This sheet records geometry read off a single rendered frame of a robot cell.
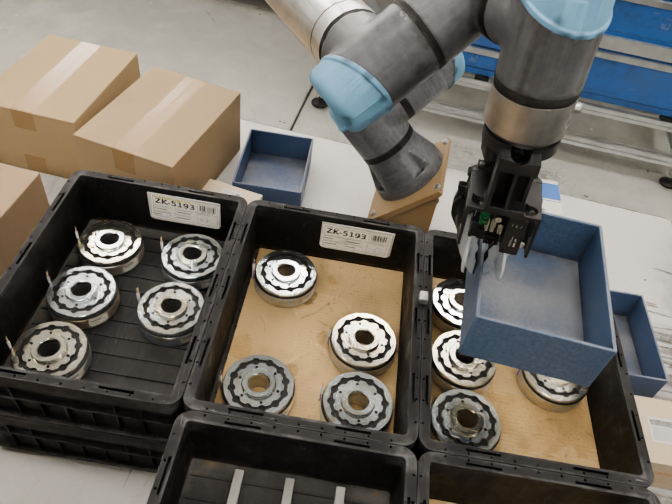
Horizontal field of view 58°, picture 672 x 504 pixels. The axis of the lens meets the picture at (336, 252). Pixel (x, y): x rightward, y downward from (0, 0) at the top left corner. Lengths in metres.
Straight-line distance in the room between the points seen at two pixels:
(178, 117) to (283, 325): 0.56
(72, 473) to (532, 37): 0.86
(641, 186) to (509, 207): 2.52
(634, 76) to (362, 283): 2.01
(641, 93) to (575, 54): 2.39
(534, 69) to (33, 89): 1.15
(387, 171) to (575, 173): 1.87
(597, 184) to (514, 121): 2.44
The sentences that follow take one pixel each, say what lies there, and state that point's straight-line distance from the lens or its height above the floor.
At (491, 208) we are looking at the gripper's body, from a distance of 0.59.
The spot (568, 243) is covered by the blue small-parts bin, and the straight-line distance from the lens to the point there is 0.85.
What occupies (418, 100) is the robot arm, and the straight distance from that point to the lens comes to 1.19.
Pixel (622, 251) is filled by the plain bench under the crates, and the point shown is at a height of 0.70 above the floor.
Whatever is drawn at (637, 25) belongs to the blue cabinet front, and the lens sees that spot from 2.77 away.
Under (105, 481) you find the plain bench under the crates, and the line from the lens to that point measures 1.03.
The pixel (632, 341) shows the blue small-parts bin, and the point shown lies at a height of 0.70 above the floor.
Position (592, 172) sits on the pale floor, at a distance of 3.05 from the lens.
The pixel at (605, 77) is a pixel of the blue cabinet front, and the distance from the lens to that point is 2.85.
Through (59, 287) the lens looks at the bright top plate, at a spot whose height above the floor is 0.86.
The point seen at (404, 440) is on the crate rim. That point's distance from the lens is 0.79.
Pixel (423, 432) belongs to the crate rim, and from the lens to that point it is 0.81.
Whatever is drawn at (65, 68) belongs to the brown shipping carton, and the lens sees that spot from 1.54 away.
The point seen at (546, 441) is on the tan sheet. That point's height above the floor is 0.83.
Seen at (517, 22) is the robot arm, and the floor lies 1.42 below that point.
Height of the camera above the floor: 1.62
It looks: 46 degrees down
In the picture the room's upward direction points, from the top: 10 degrees clockwise
